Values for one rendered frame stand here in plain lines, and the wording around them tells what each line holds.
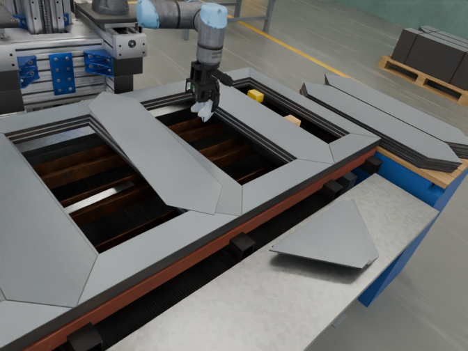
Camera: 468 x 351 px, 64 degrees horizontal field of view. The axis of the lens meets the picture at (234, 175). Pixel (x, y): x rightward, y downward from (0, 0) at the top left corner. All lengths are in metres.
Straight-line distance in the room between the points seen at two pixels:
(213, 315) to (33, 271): 0.39
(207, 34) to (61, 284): 0.73
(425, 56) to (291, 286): 4.51
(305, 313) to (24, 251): 0.65
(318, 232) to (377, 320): 1.01
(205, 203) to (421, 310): 1.50
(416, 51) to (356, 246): 4.35
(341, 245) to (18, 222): 0.82
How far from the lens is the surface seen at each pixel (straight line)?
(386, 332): 2.03
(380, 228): 1.28
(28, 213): 1.00
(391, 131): 1.66
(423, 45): 5.27
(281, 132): 1.38
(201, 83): 1.16
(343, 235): 1.13
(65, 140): 1.55
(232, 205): 1.01
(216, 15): 1.09
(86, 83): 1.79
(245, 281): 0.97
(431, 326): 2.19
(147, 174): 1.08
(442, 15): 8.18
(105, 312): 0.88
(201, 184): 1.06
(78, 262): 0.87
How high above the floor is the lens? 1.51
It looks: 37 degrees down
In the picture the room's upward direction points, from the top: 11 degrees clockwise
